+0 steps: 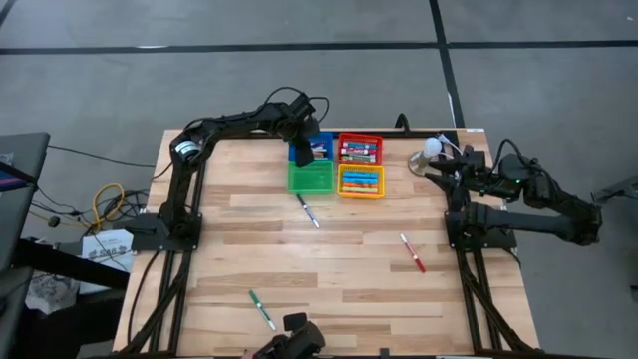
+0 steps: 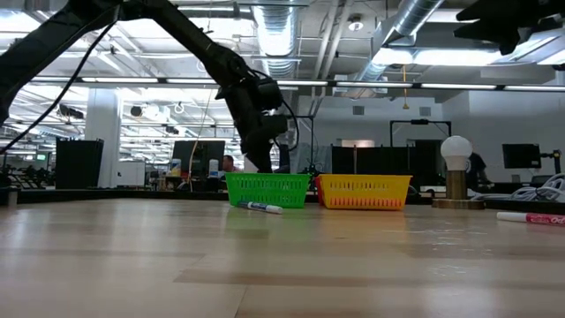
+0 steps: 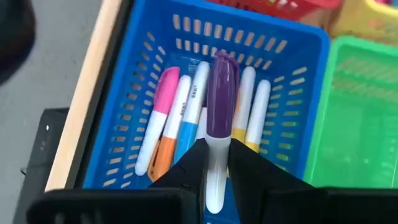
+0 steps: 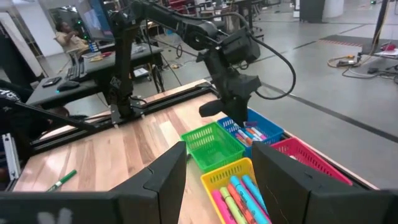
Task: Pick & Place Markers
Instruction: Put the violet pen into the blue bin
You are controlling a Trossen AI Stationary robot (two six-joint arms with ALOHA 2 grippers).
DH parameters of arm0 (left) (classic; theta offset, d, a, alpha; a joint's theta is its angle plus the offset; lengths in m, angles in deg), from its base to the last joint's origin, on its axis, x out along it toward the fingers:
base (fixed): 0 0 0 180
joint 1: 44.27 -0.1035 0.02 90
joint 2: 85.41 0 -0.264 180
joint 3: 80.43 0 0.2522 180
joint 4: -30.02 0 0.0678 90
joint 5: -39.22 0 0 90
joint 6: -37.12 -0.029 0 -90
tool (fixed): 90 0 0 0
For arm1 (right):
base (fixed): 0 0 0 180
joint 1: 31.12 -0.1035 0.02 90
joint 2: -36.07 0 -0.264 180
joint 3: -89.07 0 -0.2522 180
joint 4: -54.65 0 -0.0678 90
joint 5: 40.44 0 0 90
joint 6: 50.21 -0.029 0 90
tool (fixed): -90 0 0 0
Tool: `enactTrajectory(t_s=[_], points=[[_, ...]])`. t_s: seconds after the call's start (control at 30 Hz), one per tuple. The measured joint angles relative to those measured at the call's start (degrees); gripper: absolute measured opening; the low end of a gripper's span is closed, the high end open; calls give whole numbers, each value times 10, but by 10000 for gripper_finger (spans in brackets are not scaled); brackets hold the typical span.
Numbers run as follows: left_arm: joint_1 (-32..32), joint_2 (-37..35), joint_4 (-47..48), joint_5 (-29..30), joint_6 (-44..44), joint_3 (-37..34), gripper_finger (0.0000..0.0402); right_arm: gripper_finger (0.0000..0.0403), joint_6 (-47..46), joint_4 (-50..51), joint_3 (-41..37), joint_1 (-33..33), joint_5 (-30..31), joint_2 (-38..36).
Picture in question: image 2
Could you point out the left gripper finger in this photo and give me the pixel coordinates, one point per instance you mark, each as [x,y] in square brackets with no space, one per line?
[260,154]

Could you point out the white bulb brass lamp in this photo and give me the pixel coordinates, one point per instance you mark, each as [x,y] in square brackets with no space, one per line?
[456,152]

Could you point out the black computer monitor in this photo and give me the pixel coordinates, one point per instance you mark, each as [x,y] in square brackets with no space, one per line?
[198,156]
[522,155]

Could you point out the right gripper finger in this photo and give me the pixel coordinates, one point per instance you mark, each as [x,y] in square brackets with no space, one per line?
[490,12]
[496,33]

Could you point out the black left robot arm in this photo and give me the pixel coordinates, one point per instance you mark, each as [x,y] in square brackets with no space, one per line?
[44,40]

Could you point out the white paper roll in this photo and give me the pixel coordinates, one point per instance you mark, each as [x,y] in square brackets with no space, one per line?
[248,168]

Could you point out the black standing panel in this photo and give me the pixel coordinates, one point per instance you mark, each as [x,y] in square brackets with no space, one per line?
[79,163]

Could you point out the silver ventilation duct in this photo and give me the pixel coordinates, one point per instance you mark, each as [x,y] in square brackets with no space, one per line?
[415,13]
[276,40]

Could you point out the long thin navy marker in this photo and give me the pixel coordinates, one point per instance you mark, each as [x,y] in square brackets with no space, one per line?
[262,207]

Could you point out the white plastic canister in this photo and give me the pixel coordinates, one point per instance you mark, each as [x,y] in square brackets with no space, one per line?
[175,168]
[213,168]

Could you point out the red plastic mesh basket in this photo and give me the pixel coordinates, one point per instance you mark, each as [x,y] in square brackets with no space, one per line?
[316,190]

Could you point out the yellow plastic mesh basket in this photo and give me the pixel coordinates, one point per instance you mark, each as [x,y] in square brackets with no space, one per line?
[364,192]

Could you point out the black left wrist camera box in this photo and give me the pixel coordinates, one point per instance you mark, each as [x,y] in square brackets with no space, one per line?
[269,93]

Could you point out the green plastic mesh basket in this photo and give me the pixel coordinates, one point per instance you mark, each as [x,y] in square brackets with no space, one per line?
[265,187]

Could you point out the person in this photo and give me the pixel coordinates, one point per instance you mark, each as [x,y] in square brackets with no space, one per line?
[228,163]
[479,170]

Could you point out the yellow hanging pendant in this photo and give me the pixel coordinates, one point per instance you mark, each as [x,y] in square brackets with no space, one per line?
[405,99]

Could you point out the thin red white marker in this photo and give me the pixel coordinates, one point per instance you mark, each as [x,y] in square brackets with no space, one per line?
[534,218]

